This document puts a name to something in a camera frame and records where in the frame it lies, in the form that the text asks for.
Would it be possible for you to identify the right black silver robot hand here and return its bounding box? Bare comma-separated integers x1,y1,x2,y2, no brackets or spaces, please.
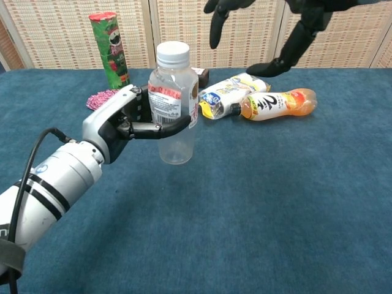
203,0,359,79

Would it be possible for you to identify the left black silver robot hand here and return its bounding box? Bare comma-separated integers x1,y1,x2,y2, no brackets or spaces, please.
81,83,192,165

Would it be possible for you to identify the clear plastic bottle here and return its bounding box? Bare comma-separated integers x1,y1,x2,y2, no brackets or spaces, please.
148,41,200,165

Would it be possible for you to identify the white bottle cap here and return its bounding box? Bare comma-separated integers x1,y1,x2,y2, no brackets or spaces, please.
156,41,190,69

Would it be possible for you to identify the orange drink bottle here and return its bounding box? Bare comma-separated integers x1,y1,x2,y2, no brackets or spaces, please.
230,88,317,122

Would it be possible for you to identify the dark juice bottle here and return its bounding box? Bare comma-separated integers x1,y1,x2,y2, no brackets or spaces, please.
191,66,211,88

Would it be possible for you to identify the pink patterned packet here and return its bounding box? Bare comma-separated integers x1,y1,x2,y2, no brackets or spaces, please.
85,89,120,111

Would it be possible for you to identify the woven bamboo screen panel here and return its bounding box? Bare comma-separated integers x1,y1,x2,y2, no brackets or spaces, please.
369,27,392,69
149,0,284,69
272,0,392,69
0,0,153,70

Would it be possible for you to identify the green Pringles can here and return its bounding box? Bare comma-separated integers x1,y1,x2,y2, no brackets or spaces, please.
88,12,131,90

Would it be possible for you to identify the white yellow snack package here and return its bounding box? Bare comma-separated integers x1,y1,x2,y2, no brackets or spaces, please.
198,72,272,120

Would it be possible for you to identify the blue felt table mat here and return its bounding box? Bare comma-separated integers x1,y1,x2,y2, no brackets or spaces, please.
0,67,392,294

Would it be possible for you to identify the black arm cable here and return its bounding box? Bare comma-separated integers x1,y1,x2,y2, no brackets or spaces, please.
7,127,74,294

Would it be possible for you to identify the black velcro strap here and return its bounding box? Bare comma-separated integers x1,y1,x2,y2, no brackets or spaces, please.
0,238,27,274

